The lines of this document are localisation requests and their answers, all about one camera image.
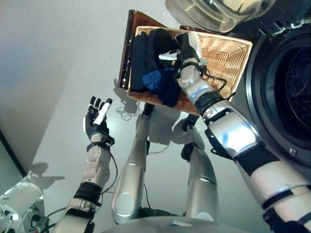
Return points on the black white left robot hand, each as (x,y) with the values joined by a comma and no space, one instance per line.
(97,126)

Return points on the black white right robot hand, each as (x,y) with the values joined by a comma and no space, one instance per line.
(189,51)

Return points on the round glass washer door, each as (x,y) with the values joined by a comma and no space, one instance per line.
(206,12)

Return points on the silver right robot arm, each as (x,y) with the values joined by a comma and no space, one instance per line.
(230,136)

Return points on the silver right robot leg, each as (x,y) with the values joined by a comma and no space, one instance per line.
(201,174)

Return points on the brown acrylic stand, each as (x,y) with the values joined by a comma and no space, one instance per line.
(126,48)

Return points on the grey front-load washing machine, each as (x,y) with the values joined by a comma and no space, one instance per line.
(272,97)

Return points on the rectangular wicker laundry basket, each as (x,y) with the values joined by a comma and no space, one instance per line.
(226,60)

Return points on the silver left robot leg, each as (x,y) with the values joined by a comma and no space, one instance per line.
(131,174)

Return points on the blue garment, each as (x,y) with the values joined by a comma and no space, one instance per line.
(160,82)

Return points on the silver robot torso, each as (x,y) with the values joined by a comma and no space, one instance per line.
(182,227)

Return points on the silver robot leg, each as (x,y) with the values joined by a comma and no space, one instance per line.
(131,174)
(201,174)

